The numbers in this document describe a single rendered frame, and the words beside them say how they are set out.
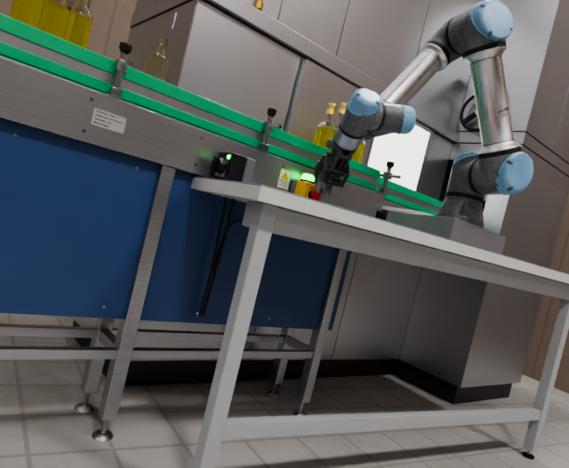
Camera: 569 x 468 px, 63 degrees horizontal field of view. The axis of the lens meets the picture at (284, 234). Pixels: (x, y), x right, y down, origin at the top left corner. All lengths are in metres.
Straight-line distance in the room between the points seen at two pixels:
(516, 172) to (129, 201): 1.06
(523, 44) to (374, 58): 0.88
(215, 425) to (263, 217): 0.48
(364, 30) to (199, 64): 0.83
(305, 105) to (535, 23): 1.38
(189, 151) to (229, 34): 0.59
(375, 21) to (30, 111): 1.55
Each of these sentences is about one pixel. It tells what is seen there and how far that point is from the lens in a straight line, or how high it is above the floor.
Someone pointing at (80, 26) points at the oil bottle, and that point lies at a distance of 1.37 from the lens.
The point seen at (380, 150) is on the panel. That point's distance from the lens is 2.24.
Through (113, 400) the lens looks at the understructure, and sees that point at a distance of 1.41.
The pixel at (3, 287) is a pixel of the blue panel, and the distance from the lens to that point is 1.24.
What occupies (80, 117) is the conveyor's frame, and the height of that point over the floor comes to 0.81.
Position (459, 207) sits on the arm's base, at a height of 0.86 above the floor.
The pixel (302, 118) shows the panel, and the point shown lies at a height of 1.10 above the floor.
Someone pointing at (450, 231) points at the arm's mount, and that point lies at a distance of 1.42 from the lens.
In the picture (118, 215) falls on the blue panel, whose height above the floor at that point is 0.60.
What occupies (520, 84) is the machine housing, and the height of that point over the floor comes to 1.64.
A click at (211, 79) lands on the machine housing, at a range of 1.71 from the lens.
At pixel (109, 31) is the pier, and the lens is 3.63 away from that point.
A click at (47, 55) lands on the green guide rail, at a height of 0.92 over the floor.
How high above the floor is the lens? 0.68
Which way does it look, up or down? 1 degrees down
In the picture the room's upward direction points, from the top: 14 degrees clockwise
